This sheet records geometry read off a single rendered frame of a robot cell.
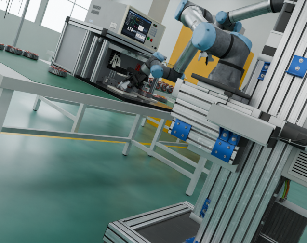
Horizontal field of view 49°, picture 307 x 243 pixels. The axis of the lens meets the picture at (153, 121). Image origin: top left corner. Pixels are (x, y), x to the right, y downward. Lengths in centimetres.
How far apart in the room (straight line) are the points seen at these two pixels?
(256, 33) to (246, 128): 660
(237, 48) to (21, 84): 94
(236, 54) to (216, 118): 32
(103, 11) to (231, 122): 143
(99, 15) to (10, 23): 660
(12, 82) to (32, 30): 781
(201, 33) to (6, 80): 83
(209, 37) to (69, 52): 122
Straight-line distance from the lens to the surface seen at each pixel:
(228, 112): 137
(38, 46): 947
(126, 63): 261
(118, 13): 238
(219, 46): 151
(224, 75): 153
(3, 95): 154
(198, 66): 607
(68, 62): 242
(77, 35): 241
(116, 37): 227
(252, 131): 134
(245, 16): 223
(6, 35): 902
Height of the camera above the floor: 99
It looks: 8 degrees down
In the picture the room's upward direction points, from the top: 21 degrees clockwise
